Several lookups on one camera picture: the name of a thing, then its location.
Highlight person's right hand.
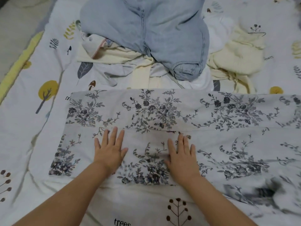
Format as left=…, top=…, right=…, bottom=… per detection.
left=164, top=133, right=201, bottom=186

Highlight person's left hand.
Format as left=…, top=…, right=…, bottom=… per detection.
left=93, top=127, right=129, bottom=175

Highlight bed with leaf print bedding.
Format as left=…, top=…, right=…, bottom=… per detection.
left=0, top=0, right=301, bottom=226

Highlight light blue denim jeans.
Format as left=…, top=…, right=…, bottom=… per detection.
left=79, top=0, right=210, bottom=82

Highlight person's right forearm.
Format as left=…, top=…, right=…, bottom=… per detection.
left=181, top=174, right=257, bottom=226

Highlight person's left forearm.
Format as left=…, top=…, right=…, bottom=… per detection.
left=14, top=162, right=118, bottom=226

